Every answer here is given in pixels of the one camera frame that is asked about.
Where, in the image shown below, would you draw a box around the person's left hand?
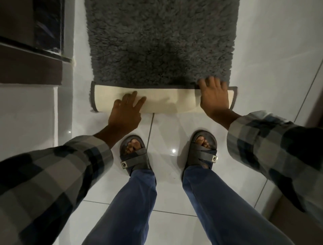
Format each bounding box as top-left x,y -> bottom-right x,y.
108,91 -> 147,138

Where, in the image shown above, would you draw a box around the person's right hand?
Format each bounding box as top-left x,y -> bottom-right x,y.
197,76 -> 230,123

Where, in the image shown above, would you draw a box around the grey shaggy rug white backing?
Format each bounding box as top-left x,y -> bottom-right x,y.
84,0 -> 240,113

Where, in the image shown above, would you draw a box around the person's left forearm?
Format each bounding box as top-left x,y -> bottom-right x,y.
0,125 -> 119,245

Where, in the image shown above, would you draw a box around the person's right forearm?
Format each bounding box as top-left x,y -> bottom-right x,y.
214,110 -> 323,224

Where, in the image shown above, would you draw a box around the grey left sandal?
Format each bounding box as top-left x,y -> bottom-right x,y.
119,134 -> 153,177

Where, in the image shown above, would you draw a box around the grey sandal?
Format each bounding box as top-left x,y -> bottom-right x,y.
119,134 -> 153,177
183,130 -> 218,175

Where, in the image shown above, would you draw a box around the grey right sandal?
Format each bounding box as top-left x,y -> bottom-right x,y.
183,130 -> 218,175

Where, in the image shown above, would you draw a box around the person's left leg blue jeans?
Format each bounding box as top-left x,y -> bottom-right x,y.
81,169 -> 157,245

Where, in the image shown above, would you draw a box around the person's leg blue jeans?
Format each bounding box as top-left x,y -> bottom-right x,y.
81,169 -> 157,245
182,164 -> 295,245

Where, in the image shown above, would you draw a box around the person's right leg blue jeans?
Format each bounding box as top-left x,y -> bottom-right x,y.
182,164 -> 295,245

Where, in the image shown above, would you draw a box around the brown wooden furniture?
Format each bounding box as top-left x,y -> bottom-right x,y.
267,195 -> 323,245

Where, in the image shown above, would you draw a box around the dark brown wooden door frame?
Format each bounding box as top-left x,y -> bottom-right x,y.
0,0 -> 77,85

